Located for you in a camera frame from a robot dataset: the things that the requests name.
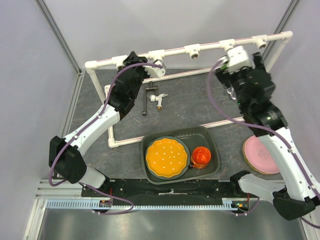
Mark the dark bronze faucet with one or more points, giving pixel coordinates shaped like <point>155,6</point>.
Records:
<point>150,88</point>

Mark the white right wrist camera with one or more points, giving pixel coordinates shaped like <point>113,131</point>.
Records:
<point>237,59</point>

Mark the green plastic water faucet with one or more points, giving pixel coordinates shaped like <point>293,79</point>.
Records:
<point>223,67</point>

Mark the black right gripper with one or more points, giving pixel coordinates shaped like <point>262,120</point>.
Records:
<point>227,79</point>

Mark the orange mug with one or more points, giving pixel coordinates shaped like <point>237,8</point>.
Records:
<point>200,157</point>

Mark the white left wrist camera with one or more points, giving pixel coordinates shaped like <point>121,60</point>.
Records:
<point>154,71</point>

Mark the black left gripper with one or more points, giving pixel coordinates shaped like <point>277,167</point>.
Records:
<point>135,59</point>

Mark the chrome metal faucet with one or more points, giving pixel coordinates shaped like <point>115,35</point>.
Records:
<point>231,93</point>

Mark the white plastic faucet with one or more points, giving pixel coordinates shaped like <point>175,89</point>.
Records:
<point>158,99</point>

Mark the green plate under pink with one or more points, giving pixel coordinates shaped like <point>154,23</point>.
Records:
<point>247,161</point>

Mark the yellow dotted plate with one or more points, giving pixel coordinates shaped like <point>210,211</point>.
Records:
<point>167,158</point>

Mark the dark grey plastic tray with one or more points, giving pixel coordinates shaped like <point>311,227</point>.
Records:
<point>191,138</point>

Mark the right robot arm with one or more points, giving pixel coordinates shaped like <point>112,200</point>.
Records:
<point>253,86</point>

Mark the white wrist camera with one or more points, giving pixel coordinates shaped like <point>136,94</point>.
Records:
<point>154,71</point>
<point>237,59</point>

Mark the aluminium frame post right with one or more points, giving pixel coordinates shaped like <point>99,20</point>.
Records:
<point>276,47</point>

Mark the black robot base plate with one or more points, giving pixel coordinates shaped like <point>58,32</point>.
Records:
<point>127,188</point>

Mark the aluminium frame post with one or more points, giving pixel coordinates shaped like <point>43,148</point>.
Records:
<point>43,7</point>
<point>276,47</point>

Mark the light blue cable duct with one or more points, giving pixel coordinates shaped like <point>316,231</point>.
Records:
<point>90,204</point>

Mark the grey plate under yellow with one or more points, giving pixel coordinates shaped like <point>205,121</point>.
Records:
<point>186,162</point>

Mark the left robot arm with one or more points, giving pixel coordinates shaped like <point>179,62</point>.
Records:
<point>66,153</point>

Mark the white PVC pipe frame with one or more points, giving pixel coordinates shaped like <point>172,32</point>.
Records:
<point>260,41</point>

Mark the aluminium frame post left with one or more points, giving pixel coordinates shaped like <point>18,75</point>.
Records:
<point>43,7</point>

